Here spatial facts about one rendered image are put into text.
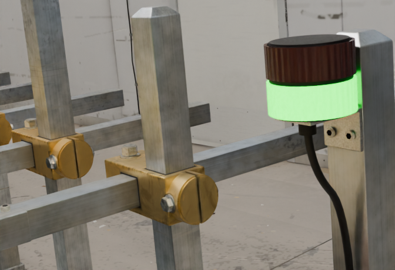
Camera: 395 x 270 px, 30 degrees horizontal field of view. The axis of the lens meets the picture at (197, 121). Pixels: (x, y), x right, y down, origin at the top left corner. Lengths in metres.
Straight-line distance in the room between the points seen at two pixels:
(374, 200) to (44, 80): 0.50
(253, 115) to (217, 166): 3.61
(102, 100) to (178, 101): 0.59
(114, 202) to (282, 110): 0.31
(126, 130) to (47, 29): 0.20
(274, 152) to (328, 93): 0.40
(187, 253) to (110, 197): 0.10
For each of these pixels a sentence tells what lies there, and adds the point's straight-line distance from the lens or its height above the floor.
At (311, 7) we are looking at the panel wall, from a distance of 4.01.
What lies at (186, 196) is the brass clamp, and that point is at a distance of 0.71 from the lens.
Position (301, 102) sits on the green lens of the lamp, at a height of 1.08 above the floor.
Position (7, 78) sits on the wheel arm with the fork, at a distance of 1.76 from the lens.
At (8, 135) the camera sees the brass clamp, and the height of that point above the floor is 0.94.
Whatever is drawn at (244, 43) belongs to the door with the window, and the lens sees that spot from 4.38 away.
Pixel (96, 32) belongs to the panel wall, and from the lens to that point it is 5.51.
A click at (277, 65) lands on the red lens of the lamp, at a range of 0.48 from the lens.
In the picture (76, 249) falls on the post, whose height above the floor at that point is 0.82.
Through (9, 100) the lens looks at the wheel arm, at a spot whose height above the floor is 0.94.
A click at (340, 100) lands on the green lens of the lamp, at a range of 0.48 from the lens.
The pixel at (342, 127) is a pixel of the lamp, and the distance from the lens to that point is 0.53.
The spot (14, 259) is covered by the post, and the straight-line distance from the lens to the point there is 1.23.
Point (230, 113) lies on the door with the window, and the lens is 4.56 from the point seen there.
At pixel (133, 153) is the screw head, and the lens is 0.80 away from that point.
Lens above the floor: 1.17
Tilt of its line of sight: 12 degrees down
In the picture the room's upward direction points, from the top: 5 degrees counter-clockwise
